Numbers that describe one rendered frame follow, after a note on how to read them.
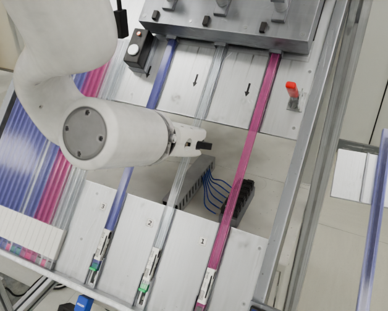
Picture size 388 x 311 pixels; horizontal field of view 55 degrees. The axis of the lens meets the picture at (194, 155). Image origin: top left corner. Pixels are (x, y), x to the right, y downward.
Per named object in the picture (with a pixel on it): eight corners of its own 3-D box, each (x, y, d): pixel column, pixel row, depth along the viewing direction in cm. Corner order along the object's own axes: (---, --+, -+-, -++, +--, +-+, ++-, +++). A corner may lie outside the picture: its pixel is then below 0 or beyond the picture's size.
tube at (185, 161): (147, 292, 68) (145, 292, 67) (141, 289, 68) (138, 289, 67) (228, 41, 74) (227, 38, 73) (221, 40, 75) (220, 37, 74)
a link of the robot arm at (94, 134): (107, 155, 56) (160, 172, 53) (41, 157, 44) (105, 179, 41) (119, 101, 55) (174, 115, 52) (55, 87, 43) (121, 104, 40)
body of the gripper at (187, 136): (185, 120, 54) (210, 124, 64) (125, 106, 57) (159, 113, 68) (174, 170, 54) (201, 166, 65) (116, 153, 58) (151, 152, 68)
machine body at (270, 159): (261, 393, 122) (286, 266, 88) (89, 311, 147) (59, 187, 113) (302, 255, 171) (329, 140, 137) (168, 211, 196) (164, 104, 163)
